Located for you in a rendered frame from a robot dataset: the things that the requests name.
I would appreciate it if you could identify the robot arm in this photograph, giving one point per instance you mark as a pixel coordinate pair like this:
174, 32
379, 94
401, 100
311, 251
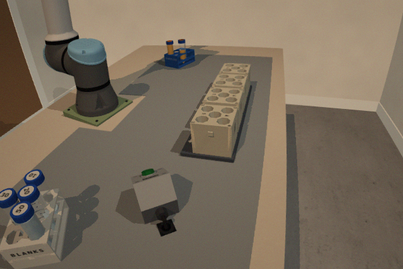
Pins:
83, 58

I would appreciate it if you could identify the grey bench mat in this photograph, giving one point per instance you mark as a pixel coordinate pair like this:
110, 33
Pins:
218, 201

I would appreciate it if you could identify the blue tube rack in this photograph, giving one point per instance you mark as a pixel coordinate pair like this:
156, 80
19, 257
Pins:
172, 60

